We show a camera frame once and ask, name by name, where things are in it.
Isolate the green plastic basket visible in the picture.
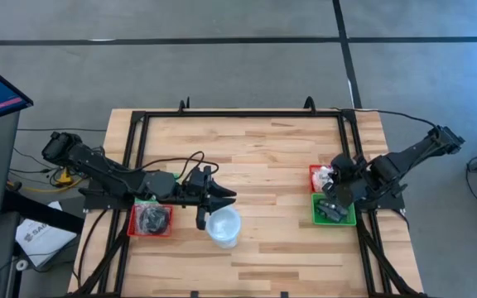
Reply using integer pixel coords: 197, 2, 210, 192
133, 172, 181, 205
311, 192, 358, 228

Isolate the white paper booklet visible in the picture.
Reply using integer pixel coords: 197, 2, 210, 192
14, 201, 78, 268

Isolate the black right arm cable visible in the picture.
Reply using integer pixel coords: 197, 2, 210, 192
331, 106, 441, 130

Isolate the red plastic basket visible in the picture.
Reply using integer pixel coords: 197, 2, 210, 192
127, 202, 176, 238
307, 164, 335, 195

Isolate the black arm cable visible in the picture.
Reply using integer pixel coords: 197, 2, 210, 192
331, 106, 441, 130
93, 145, 220, 187

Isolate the yellow power cable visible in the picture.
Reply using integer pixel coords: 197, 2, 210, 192
6, 166, 83, 195

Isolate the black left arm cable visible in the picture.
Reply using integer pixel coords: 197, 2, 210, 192
93, 145, 220, 187

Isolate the black aluminium table frame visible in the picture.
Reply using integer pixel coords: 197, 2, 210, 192
70, 95, 430, 298

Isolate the black round hairbrush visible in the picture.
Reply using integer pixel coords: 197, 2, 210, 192
137, 205, 165, 234
155, 206, 172, 232

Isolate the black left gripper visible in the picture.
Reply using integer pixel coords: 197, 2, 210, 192
178, 165, 239, 231

